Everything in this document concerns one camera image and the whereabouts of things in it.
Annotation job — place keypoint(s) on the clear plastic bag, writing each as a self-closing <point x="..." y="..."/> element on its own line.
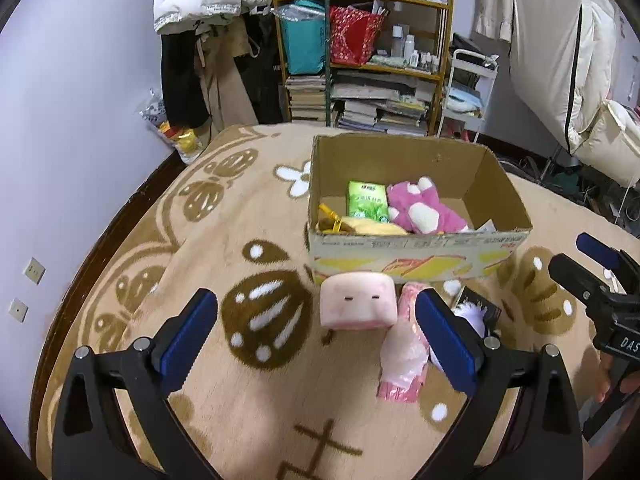
<point x="152" y="110"/>

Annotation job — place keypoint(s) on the black hanging coat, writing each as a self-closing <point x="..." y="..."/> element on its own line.
<point x="182" y="80"/>

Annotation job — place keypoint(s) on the white trolley cart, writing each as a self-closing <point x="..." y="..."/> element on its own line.
<point x="467" y="90"/>

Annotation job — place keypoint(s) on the cream covered office chair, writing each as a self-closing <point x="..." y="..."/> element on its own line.
<point x="565" y="50"/>

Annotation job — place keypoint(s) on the wall socket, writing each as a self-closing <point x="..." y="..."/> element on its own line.
<point x="35" y="270"/>
<point x="19" y="310"/>

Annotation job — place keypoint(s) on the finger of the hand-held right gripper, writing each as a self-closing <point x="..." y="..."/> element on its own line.
<point x="595" y="249"/>
<point x="575" y="275"/>

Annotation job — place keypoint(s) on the yellow plush toy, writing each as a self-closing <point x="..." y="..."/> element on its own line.
<point x="370" y="227"/>

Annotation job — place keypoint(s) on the green snack packet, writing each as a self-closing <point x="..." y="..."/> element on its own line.
<point x="367" y="200"/>

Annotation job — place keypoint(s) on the pink tissue packet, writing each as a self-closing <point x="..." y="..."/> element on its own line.
<point x="404" y="345"/>

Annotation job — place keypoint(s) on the folded green cloth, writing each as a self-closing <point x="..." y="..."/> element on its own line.
<point x="395" y="60"/>

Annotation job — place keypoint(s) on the cardboard box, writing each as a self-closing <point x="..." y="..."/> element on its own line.
<point x="400" y="255"/>

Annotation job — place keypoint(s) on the red and yellow bag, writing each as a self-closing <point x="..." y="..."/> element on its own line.
<point x="185" y="140"/>

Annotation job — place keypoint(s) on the wooden shelf rack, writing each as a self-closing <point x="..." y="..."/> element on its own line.
<point x="395" y="2"/>

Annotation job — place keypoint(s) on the person's right hand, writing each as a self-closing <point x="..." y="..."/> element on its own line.
<point x="607" y="380"/>

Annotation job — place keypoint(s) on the red patterned bag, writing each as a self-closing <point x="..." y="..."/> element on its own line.
<point x="352" y="35"/>

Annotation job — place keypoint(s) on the pink cube plush toy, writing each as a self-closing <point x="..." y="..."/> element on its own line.
<point x="357" y="305"/>

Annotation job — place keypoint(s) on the beige hanging coat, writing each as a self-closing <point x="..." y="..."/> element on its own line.
<point x="225" y="80"/>

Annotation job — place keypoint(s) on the teal bag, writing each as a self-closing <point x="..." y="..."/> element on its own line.
<point x="300" y="40"/>

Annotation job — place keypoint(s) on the dark wooden bed frame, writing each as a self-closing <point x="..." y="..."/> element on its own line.
<point x="125" y="200"/>

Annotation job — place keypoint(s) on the group of cosmetic bottles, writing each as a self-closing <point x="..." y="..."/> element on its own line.
<point x="412" y="50"/>

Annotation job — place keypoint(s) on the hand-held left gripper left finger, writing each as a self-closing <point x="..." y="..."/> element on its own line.
<point x="192" y="340"/>

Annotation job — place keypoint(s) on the dark hanging garment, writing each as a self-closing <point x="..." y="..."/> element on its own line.
<point x="265" y="75"/>

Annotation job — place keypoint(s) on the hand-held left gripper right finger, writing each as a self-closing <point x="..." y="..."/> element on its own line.
<point x="445" y="340"/>

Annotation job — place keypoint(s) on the messy pile of books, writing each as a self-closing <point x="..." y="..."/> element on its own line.
<point x="385" y="105"/>

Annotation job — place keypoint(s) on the neat stack of books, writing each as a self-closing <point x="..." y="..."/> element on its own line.
<point x="305" y="97"/>

